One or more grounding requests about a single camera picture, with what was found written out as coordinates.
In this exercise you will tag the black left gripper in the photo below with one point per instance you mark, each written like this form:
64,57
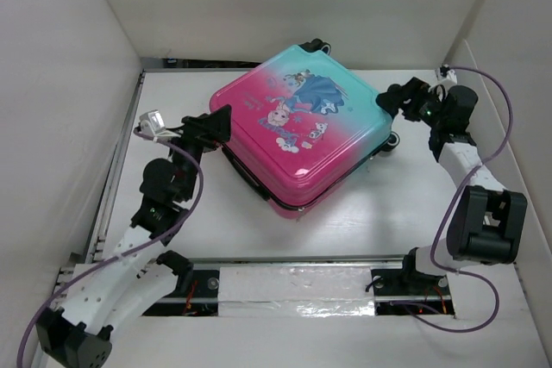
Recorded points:
207,130

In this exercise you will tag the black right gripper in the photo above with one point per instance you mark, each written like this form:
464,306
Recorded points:
416,90

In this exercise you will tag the pink and teal suitcase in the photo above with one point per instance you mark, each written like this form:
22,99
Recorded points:
301,123

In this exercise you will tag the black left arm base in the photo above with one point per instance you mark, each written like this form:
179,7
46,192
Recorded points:
194,296

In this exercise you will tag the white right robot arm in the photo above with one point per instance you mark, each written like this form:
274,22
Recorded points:
484,222

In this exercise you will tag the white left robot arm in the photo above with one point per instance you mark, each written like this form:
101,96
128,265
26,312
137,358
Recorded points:
141,268

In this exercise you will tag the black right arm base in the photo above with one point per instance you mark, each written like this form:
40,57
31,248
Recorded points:
393,295

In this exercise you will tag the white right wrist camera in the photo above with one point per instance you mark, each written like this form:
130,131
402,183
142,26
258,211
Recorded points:
445,75

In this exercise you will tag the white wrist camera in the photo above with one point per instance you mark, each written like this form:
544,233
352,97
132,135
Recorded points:
152,127
445,75

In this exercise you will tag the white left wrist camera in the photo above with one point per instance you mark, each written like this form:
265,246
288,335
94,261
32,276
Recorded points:
152,127

